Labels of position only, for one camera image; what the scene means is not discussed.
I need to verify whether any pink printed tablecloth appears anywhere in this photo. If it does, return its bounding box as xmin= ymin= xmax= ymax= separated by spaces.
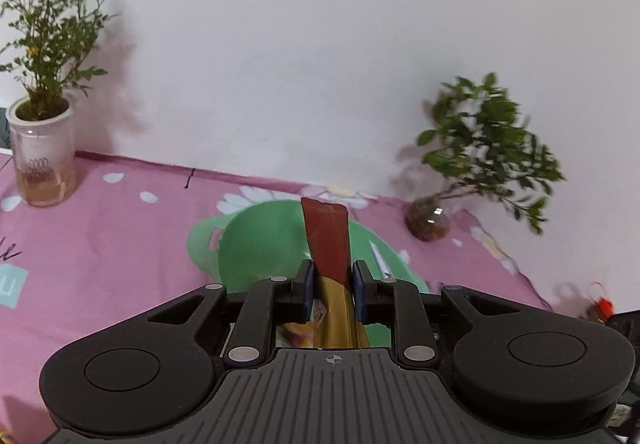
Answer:
xmin=0 ymin=151 xmax=556 ymax=444

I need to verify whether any brown bottle with red cap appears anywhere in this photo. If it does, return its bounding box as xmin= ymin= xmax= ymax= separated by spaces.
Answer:
xmin=582 ymin=281 xmax=640 ymax=340

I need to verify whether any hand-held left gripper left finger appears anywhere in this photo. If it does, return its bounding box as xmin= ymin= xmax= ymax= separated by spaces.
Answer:
xmin=147 ymin=260 xmax=316 ymax=370

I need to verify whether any plant in round glass vase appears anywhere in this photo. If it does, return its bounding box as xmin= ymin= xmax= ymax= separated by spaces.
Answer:
xmin=404 ymin=72 xmax=568 ymax=242

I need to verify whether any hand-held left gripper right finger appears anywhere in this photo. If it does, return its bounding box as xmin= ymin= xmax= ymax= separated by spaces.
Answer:
xmin=352 ymin=260 xmax=531 ymax=370

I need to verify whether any red and gold snack packet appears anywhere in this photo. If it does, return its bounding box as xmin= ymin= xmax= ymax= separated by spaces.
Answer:
xmin=277 ymin=196 xmax=371 ymax=350

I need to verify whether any plant in white glass cup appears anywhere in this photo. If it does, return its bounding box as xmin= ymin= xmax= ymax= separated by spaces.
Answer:
xmin=0 ymin=0 xmax=121 ymax=209

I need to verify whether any green plastic bowl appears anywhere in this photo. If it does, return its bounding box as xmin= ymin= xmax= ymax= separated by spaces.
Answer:
xmin=187 ymin=200 xmax=433 ymax=349

